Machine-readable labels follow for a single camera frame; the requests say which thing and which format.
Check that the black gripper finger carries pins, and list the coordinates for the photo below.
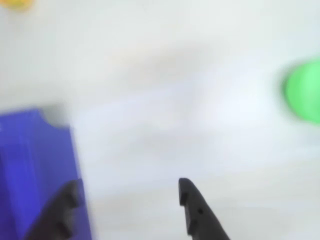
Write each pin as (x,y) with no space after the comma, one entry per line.
(200,215)
(58,212)

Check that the blue plastic box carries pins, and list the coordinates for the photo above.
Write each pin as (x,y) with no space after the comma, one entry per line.
(35,160)

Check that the green rubber duck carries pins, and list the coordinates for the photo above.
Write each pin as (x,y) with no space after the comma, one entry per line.
(303,90)

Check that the yellow rubber duck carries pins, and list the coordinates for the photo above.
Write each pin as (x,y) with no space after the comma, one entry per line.
(17,3)

